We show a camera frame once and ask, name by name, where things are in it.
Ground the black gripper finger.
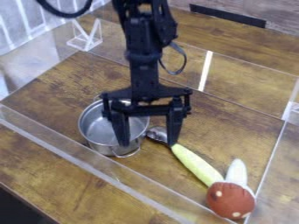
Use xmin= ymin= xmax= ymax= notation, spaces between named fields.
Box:
xmin=103 ymin=100 xmax=131 ymax=147
xmin=167 ymin=97 xmax=184 ymax=146

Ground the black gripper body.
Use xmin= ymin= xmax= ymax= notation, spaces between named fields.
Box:
xmin=100 ymin=52 xmax=192 ymax=117

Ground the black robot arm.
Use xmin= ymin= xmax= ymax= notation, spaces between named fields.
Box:
xmin=100 ymin=0 xmax=192 ymax=146

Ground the stainless steel pot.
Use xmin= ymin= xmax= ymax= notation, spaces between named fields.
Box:
xmin=79 ymin=99 xmax=149 ymax=158

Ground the clear acrylic triangle stand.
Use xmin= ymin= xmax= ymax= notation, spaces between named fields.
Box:
xmin=67 ymin=19 xmax=103 ymax=52

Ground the clear acrylic front barrier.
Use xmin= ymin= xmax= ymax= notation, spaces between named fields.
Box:
xmin=0 ymin=104 xmax=235 ymax=224

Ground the brown plush mushroom toy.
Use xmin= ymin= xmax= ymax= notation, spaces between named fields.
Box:
xmin=205 ymin=159 xmax=256 ymax=220

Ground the black bar on table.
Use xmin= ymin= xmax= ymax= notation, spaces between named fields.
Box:
xmin=189 ymin=3 xmax=267 ymax=28

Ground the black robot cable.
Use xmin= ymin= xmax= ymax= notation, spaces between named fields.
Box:
xmin=36 ymin=0 xmax=95 ymax=19

